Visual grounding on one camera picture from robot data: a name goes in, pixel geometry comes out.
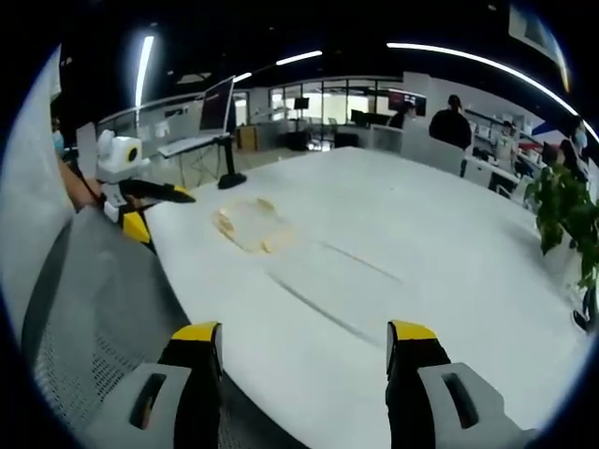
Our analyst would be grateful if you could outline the brown cardboard box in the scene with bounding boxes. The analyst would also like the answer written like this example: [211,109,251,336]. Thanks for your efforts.
[235,125,259,152]

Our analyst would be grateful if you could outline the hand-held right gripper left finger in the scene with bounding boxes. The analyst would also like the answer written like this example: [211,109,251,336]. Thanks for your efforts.
[86,320,226,449]

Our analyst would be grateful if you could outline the white desk partition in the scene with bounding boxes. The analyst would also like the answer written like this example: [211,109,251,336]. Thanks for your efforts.
[369,122,465,178]

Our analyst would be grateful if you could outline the grey mesh office chair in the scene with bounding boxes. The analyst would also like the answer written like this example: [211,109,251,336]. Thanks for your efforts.
[21,205,226,449]

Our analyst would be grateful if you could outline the person's white shirt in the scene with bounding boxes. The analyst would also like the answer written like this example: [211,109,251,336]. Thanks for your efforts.
[0,44,79,338]

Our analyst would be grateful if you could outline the green potted plant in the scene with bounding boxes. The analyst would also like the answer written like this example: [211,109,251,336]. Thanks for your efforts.
[522,162,599,294]

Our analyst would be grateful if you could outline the black monitor stand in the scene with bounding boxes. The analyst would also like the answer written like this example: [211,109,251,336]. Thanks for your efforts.
[216,134,248,191]

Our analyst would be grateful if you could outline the long ceiling light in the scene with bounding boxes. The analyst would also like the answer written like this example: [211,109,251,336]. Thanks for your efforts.
[274,50,324,67]
[134,35,156,109]
[386,41,582,119]

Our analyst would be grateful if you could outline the silver computer monitor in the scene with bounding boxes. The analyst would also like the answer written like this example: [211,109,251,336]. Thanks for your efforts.
[198,75,237,135]

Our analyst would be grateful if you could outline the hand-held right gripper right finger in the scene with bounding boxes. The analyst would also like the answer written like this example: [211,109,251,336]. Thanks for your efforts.
[385,319,540,449]

